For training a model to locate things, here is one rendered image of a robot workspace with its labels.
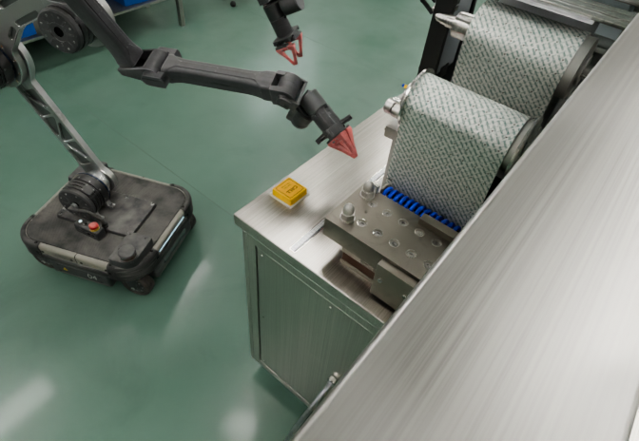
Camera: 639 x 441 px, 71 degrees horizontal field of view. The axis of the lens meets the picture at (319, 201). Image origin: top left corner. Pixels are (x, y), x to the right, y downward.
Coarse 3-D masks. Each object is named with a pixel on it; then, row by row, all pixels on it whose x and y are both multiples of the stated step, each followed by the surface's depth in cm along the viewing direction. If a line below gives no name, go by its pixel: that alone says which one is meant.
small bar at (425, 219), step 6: (426, 216) 105; (420, 222) 105; (426, 222) 104; (432, 222) 104; (438, 222) 104; (432, 228) 103; (438, 228) 102; (444, 228) 103; (450, 228) 103; (438, 234) 103; (444, 234) 102; (450, 234) 101; (456, 234) 102; (450, 240) 102
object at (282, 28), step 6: (282, 18) 144; (276, 24) 145; (282, 24) 145; (288, 24) 146; (276, 30) 146; (282, 30) 146; (288, 30) 146; (294, 30) 148; (282, 36) 147; (288, 36) 145; (276, 42) 146
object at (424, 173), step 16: (400, 144) 104; (416, 144) 101; (400, 160) 107; (416, 160) 104; (432, 160) 101; (448, 160) 98; (400, 176) 110; (416, 176) 106; (432, 176) 103; (448, 176) 100; (464, 176) 97; (480, 176) 95; (400, 192) 112; (416, 192) 109; (432, 192) 106; (448, 192) 103; (464, 192) 100; (480, 192) 97; (432, 208) 109; (448, 208) 105; (464, 208) 102; (464, 224) 105
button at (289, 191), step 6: (288, 180) 128; (276, 186) 126; (282, 186) 126; (288, 186) 126; (294, 186) 126; (300, 186) 127; (276, 192) 125; (282, 192) 124; (288, 192) 125; (294, 192) 125; (300, 192) 125; (306, 192) 128; (282, 198) 124; (288, 198) 123; (294, 198) 123; (300, 198) 126; (288, 204) 124
